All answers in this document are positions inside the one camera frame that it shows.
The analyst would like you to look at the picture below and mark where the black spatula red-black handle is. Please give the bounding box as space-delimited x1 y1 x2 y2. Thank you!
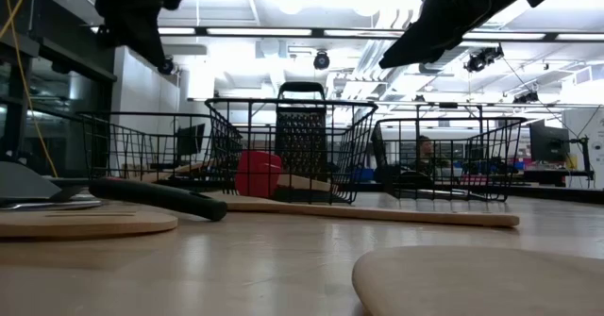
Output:
0 159 229 223

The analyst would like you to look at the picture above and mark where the red spatula wooden handle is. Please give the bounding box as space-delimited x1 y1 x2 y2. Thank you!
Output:
234 149 334 200

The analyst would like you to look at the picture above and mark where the slotted wooden spatula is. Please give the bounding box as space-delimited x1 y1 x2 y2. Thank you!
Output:
0 208 179 240

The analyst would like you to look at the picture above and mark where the wooden spork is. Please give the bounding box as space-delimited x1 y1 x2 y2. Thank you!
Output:
202 191 521 229

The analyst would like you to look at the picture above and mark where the black ceiling spotlight cluster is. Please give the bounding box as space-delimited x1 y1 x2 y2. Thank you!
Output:
463 43 505 75

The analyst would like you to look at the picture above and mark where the black computer monitor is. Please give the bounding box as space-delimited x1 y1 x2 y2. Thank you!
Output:
175 122 208 158
528 119 573 165

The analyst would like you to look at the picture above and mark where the person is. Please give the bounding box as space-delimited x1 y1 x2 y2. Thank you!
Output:
413 134 440 178

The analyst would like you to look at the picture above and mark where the black beam with light strips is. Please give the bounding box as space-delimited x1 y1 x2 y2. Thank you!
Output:
89 25 604 44

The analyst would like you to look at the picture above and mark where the black round camera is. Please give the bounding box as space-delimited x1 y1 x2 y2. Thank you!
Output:
157 55 176 76
312 49 332 72

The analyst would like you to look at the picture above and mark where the black wire basket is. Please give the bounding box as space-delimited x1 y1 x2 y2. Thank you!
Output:
204 97 379 206
369 116 529 203
77 110 245 191

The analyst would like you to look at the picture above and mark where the yellow extension cable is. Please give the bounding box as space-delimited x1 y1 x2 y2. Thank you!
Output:
0 0 60 179

